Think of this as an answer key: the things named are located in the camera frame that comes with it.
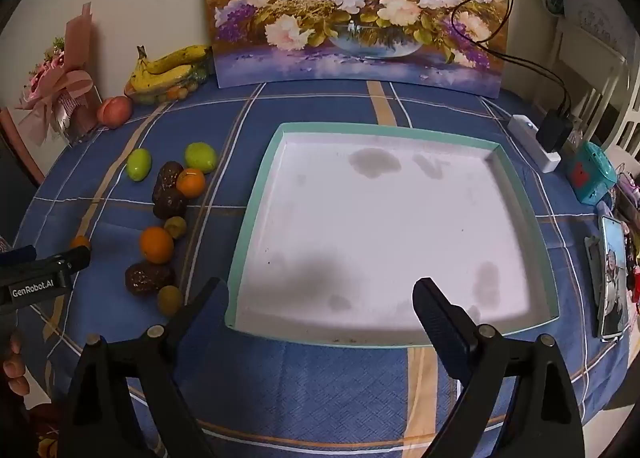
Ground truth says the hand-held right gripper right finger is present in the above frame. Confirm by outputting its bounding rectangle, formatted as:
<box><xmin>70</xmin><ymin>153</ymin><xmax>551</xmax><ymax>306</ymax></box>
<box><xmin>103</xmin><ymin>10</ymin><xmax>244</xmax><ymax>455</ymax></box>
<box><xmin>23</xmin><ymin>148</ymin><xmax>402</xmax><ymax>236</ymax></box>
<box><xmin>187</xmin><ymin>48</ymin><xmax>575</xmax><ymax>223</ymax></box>
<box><xmin>414</xmin><ymin>278</ymin><xmax>586</xmax><ymax>458</ymax></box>

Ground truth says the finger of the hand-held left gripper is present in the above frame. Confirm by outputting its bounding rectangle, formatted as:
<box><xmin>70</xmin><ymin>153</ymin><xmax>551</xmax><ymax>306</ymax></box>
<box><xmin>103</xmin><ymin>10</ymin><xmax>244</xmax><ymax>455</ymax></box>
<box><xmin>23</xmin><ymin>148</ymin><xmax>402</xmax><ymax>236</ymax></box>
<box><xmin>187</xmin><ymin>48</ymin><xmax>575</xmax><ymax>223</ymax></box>
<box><xmin>52</xmin><ymin>245</ymin><xmax>92</xmax><ymax>273</ymax></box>

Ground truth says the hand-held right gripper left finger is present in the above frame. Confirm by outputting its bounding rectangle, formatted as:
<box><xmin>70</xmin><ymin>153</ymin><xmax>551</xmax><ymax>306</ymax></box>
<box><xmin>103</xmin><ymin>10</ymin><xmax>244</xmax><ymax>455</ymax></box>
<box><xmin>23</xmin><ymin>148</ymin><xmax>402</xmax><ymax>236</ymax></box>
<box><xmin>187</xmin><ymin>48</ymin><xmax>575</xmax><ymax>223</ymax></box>
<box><xmin>59</xmin><ymin>278</ymin><xmax>230</xmax><ymax>458</ymax></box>

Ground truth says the round dark avocado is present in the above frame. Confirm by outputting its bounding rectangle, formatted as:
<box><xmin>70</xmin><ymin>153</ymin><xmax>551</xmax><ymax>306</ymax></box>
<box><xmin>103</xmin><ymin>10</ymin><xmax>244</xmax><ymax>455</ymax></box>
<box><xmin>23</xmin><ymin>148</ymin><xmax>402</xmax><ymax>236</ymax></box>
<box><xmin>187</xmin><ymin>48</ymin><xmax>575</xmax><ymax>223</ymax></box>
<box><xmin>124</xmin><ymin>262</ymin><xmax>177</xmax><ymax>297</ymax></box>
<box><xmin>152</xmin><ymin>188</ymin><xmax>189</xmax><ymax>220</ymax></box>

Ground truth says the small green plum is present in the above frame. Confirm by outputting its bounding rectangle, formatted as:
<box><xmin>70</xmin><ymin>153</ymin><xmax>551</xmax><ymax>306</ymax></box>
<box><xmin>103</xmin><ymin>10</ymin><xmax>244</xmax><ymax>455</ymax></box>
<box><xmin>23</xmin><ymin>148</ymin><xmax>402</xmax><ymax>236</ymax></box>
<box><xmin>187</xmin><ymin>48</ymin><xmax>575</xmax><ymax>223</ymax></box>
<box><xmin>126</xmin><ymin>148</ymin><xmax>152</xmax><ymax>183</ymax></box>

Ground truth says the white tray with teal rim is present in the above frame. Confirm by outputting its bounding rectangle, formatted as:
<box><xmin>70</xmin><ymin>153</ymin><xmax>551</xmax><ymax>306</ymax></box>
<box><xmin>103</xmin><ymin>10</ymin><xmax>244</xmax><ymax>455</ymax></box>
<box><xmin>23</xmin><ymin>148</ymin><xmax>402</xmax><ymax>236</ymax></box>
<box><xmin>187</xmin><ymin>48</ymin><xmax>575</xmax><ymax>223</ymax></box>
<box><xmin>224</xmin><ymin>123</ymin><xmax>560</xmax><ymax>350</ymax></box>

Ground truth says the elongated dark avocado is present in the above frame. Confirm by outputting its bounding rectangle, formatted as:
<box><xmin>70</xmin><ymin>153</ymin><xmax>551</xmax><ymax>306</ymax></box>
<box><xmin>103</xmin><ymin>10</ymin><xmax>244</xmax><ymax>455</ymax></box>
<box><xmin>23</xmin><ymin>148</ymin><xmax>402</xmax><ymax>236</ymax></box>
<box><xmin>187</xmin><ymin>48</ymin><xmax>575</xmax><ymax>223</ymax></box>
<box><xmin>158</xmin><ymin>161</ymin><xmax>186</xmax><ymax>196</ymax></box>

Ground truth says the large green plum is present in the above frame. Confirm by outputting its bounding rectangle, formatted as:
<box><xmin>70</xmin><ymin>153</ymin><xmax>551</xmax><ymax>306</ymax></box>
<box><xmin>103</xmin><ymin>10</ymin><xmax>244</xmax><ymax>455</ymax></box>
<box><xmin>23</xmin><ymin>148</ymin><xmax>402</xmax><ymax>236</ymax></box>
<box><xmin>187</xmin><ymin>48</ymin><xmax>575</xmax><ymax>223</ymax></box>
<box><xmin>184</xmin><ymin>142</ymin><xmax>218</xmax><ymax>175</ymax></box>

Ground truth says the person's left hand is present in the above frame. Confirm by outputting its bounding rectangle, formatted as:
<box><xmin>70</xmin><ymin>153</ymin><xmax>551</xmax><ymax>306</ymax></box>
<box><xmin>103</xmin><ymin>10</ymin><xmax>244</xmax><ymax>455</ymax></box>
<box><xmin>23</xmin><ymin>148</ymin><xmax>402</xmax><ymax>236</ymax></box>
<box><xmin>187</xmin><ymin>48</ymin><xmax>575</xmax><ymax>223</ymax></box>
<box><xmin>0</xmin><ymin>329</ymin><xmax>32</xmax><ymax>396</ymax></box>

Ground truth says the blue plaid tablecloth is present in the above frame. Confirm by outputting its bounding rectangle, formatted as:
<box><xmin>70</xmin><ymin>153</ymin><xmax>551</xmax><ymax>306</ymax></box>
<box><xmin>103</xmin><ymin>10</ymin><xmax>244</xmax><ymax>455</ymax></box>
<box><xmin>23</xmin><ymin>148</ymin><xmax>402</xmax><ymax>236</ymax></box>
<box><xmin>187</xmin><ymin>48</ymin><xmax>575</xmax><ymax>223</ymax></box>
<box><xmin>10</xmin><ymin>80</ymin><xmax>636</xmax><ymax>458</ymax></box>

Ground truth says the red apple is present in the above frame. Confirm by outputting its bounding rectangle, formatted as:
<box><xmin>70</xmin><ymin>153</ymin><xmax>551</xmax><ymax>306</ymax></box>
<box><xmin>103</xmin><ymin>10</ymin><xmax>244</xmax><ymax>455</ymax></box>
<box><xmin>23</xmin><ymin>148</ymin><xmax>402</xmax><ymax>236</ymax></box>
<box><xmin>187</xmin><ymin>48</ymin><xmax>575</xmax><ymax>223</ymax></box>
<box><xmin>96</xmin><ymin>96</ymin><xmax>134</xmax><ymax>129</ymax></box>

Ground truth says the pink flower bouquet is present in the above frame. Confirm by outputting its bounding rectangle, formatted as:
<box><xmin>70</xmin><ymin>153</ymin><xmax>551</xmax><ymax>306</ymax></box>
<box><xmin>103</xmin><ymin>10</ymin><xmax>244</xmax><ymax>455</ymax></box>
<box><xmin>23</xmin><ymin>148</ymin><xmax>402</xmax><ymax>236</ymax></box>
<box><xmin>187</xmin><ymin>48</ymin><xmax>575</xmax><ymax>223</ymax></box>
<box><xmin>15</xmin><ymin>2</ymin><xmax>103</xmax><ymax>147</ymax></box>

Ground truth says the smartphone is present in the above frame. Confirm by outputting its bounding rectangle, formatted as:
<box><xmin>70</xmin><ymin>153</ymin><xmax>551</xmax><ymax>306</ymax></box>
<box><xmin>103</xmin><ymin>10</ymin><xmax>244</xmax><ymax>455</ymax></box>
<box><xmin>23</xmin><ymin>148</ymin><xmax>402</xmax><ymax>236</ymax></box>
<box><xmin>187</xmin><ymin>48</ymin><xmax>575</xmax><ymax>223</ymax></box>
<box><xmin>597</xmin><ymin>215</ymin><xmax>631</xmax><ymax>343</ymax></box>

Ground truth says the yellow banana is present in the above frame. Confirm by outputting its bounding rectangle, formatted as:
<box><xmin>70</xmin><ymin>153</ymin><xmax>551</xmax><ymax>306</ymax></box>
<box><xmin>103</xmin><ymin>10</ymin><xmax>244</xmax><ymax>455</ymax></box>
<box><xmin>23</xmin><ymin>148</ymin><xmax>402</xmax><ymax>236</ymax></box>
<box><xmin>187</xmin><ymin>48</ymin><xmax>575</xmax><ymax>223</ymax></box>
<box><xmin>129</xmin><ymin>62</ymin><xmax>196</xmax><ymax>93</ymax></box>
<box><xmin>137</xmin><ymin>44</ymin><xmax>213</xmax><ymax>76</ymax></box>

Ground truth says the teal box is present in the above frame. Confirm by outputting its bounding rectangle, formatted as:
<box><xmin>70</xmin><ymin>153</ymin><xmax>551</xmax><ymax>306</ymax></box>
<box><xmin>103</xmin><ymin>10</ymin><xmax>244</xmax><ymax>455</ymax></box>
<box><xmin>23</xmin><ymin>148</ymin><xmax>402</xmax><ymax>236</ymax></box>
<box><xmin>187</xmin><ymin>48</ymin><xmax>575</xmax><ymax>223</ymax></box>
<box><xmin>566</xmin><ymin>141</ymin><xmax>617</xmax><ymax>205</ymax></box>

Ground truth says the white power strip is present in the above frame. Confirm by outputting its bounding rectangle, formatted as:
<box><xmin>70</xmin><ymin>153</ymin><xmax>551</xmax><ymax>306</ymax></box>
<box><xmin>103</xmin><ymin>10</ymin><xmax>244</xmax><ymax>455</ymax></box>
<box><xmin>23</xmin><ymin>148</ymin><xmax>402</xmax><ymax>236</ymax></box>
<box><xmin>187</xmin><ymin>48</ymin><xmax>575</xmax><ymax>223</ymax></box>
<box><xmin>507</xmin><ymin>114</ymin><xmax>562</xmax><ymax>173</ymax></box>

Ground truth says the black charger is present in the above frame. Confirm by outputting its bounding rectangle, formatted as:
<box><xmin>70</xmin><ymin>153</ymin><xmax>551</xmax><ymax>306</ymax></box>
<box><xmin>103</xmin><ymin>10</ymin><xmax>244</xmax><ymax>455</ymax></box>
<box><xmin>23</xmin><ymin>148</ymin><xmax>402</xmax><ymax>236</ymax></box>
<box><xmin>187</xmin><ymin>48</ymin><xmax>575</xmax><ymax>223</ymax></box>
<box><xmin>536</xmin><ymin>109</ymin><xmax>573</xmax><ymax>155</ymax></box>

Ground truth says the floral painting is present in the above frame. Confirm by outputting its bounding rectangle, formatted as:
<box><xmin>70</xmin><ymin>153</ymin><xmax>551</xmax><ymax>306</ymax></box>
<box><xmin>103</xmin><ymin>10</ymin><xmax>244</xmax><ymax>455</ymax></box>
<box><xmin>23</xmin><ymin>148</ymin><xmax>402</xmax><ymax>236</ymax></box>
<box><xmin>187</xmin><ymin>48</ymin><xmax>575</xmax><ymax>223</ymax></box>
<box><xmin>202</xmin><ymin>0</ymin><xmax>510</xmax><ymax>99</ymax></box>

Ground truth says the white chair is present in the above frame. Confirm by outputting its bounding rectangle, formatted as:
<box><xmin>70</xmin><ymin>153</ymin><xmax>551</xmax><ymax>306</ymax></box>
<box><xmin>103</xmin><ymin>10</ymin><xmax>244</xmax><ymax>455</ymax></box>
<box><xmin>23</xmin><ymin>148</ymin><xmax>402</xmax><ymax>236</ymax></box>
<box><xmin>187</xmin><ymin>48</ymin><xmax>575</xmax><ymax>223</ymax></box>
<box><xmin>542</xmin><ymin>0</ymin><xmax>640</xmax><ymax>161</ymax></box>

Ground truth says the reddish wooden frame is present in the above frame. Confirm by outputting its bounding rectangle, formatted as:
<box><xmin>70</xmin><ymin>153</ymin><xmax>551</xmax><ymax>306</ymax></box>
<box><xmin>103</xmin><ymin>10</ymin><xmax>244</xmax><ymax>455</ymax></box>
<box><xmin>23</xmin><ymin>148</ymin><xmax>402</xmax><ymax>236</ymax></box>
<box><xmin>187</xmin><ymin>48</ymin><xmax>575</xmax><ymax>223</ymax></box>
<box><xmin>0</xmin><ymin>105</ymin><xmax>47</xmax><ymax>186</ymax></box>

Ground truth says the black charger cable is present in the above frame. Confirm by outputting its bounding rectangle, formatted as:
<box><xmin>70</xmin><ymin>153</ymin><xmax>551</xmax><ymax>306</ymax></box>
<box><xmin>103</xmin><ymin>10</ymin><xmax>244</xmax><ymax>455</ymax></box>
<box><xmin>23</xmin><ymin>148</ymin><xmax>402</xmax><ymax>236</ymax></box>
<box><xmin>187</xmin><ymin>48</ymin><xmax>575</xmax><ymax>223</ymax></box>
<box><xmin>449</xmin><ymin>0</ymin><xmax>573</xmax><ymax>113</ymax></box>

